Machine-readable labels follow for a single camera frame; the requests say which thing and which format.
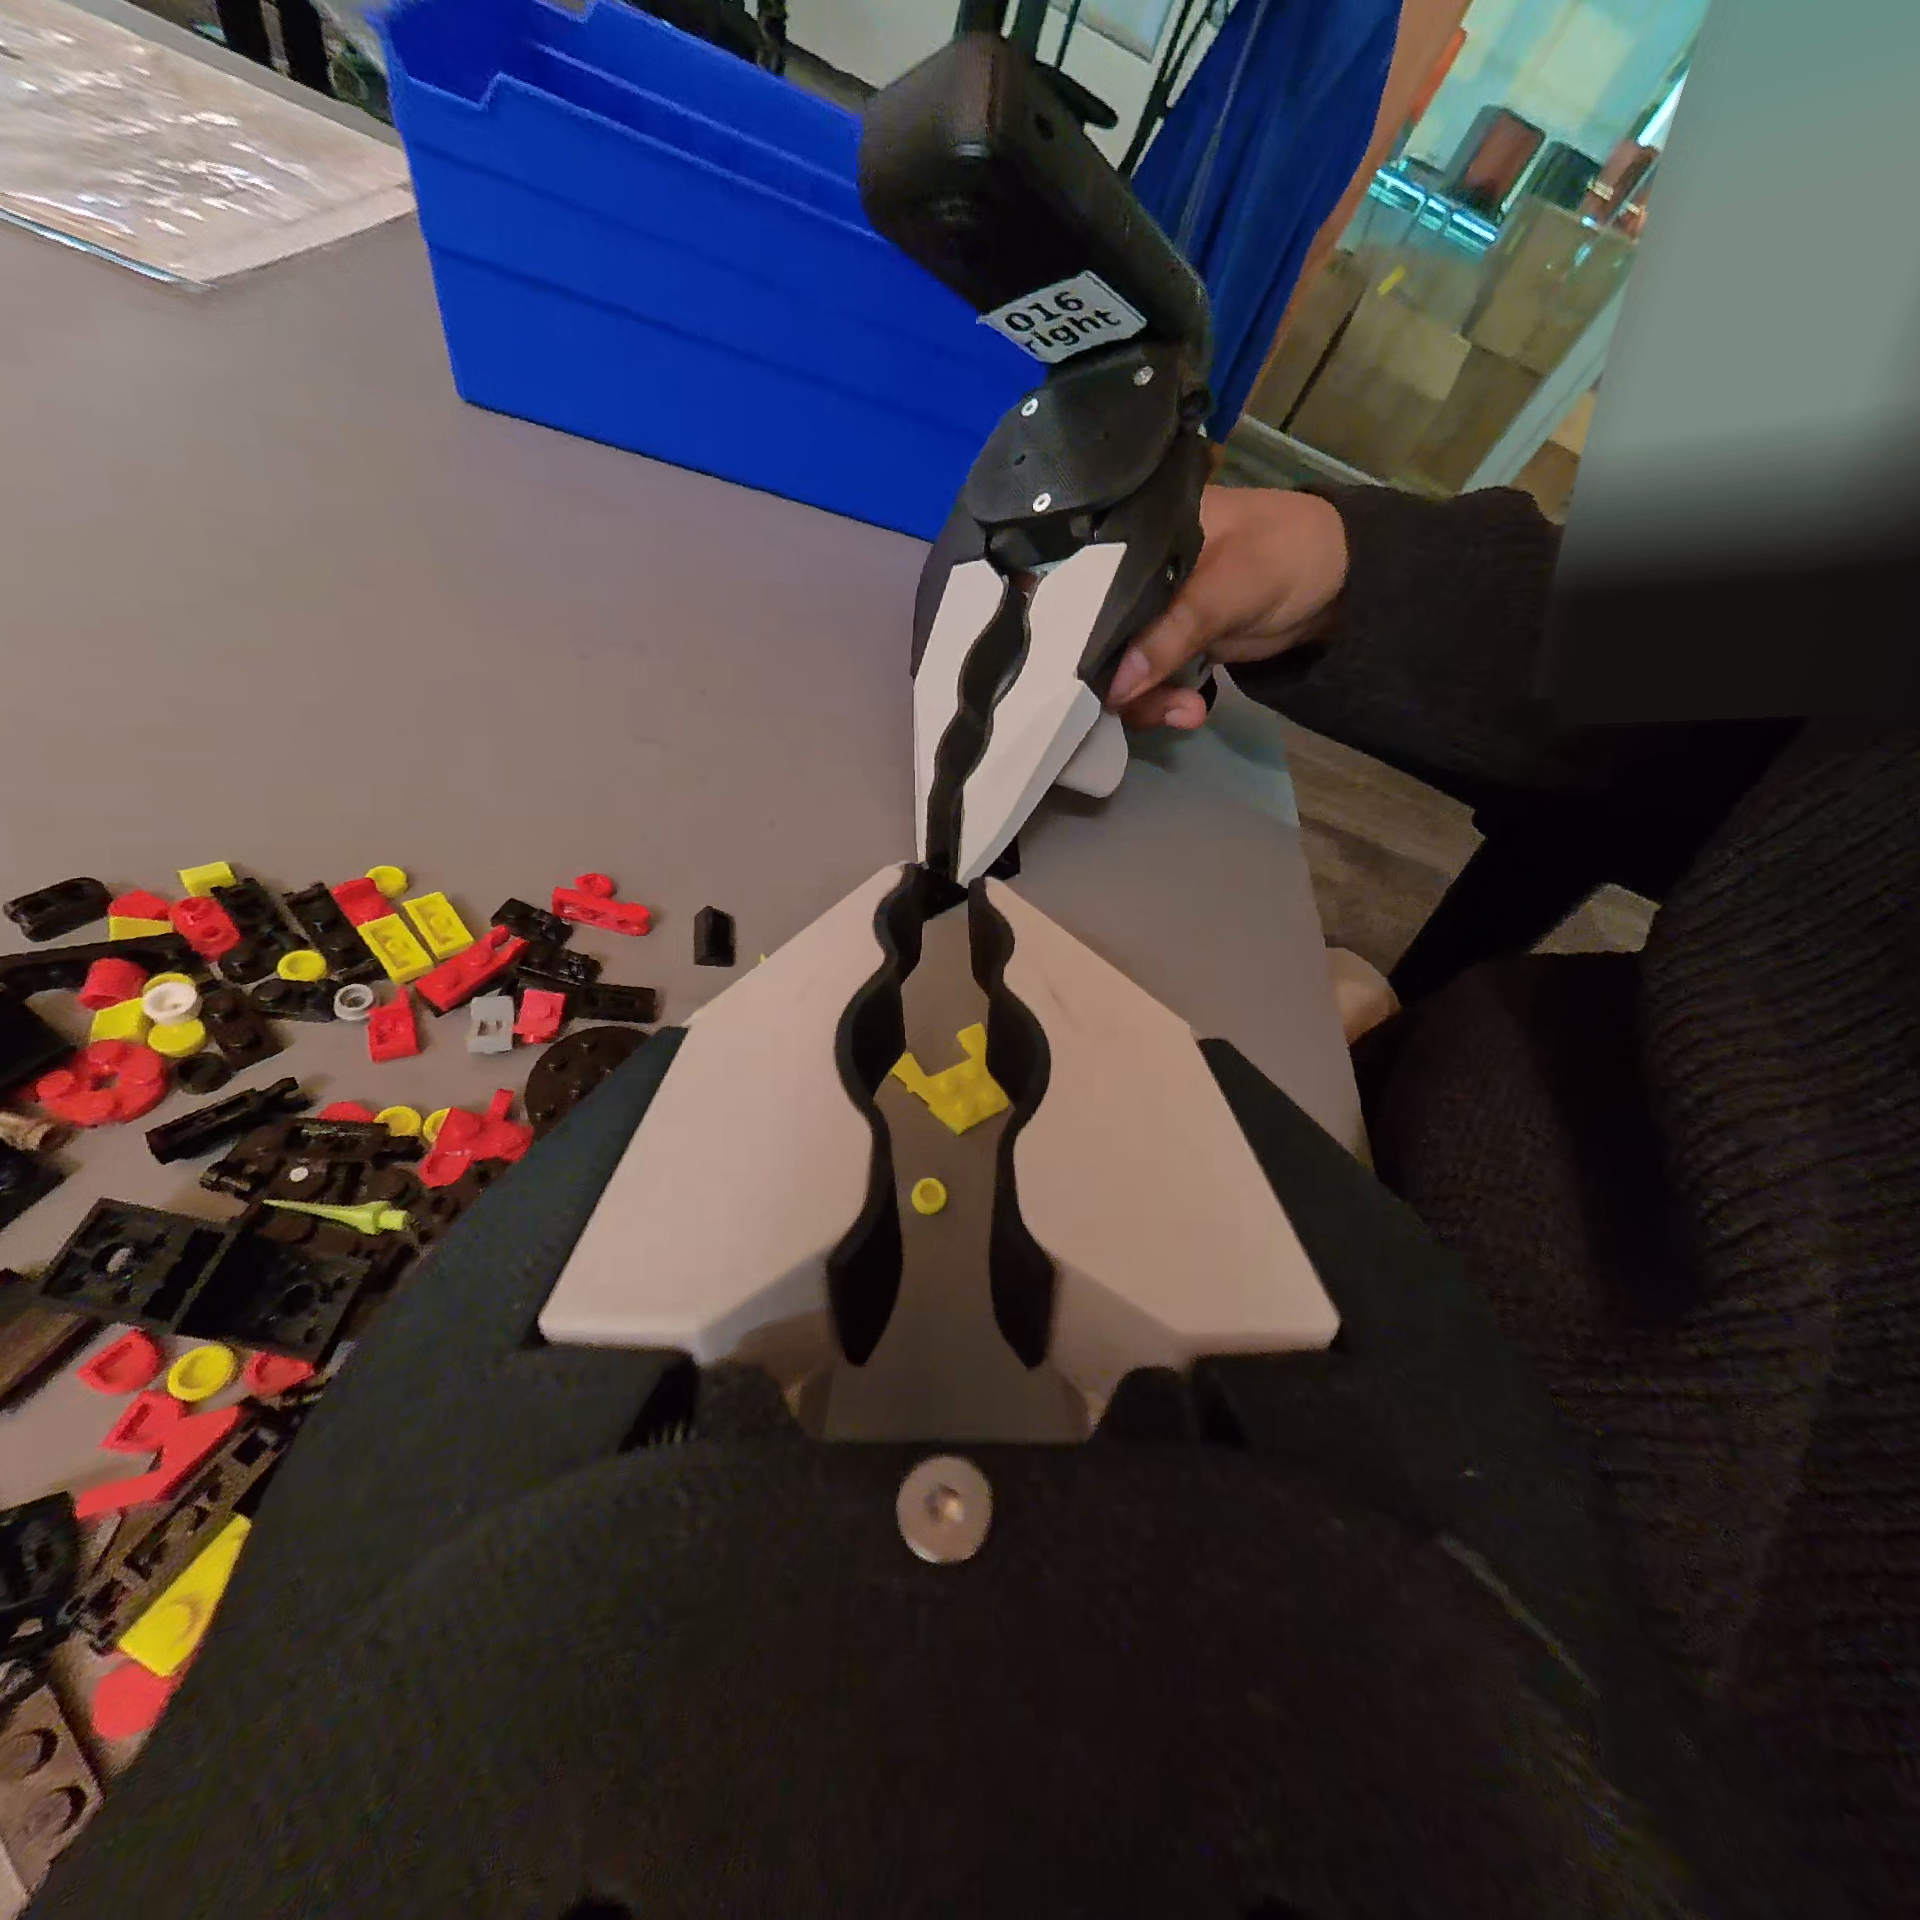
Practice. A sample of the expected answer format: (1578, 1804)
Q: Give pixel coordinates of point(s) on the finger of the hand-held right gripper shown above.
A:
(946, 659)
(1049, 675)

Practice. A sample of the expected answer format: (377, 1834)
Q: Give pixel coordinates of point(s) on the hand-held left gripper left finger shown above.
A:
(705, 1184)

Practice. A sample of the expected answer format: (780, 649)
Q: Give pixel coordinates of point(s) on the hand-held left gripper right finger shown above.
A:
(1184, 1184)

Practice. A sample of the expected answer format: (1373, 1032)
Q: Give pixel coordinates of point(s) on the dark brown lego plate assembly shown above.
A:
(944, 890)

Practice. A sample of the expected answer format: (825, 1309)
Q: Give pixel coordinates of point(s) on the pile of lego pieces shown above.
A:
(107, 1082)

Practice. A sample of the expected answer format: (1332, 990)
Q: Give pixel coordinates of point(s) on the person's right forearm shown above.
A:
(1441, 629)

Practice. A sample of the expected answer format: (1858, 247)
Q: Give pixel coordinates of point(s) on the yellow lego wedge plate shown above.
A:
(955, 1088)

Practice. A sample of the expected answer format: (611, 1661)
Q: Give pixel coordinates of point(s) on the black lego slope brick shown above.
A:
(714, 932)

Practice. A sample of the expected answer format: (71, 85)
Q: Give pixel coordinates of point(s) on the lime green lego horn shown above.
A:
(331, 1211)

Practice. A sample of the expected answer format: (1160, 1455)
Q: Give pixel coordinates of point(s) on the person's right hand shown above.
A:
(1261, 586)

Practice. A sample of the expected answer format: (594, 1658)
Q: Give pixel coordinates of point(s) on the blue fabric banner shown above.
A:
(1276, 179)

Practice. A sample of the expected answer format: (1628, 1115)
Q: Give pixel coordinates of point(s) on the person's leg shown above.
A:
(1359, 999)

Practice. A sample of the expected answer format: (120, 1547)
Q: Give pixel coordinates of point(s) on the plain blue plastic bin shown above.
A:
(676, 303)

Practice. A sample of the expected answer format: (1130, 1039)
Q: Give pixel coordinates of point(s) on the cardboard boxes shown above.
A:
(1426, 361)

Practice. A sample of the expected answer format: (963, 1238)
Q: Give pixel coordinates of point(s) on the clear plastic bag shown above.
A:
(181, 137)

